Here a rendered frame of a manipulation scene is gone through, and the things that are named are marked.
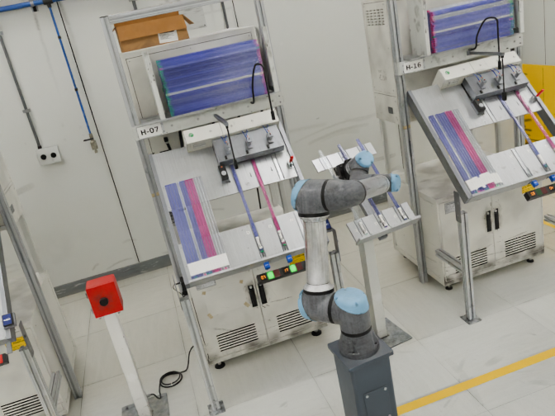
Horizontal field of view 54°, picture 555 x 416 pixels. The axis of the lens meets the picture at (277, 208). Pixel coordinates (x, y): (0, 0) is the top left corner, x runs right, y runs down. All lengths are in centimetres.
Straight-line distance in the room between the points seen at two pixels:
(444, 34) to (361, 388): 194
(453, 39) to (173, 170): 166
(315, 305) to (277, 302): 97
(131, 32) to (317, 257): 164
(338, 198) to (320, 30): 273
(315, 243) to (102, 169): 262
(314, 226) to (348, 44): 279
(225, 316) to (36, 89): 221
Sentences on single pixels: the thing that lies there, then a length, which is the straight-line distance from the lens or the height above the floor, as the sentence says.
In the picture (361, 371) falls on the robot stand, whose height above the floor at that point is 51.
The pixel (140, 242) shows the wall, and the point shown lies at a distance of 450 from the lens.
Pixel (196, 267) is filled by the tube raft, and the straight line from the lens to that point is 252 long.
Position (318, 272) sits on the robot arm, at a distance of 202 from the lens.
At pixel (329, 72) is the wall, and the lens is 453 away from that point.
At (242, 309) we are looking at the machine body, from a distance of 297.
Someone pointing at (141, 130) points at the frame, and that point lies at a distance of 278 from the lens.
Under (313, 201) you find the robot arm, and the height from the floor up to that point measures 112.
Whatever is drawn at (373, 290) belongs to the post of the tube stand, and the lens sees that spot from 294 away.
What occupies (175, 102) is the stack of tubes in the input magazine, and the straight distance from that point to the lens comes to 274.
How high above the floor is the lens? 179
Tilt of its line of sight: 20 degrees down
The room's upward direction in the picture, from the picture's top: 12 degrees counter-clockwise
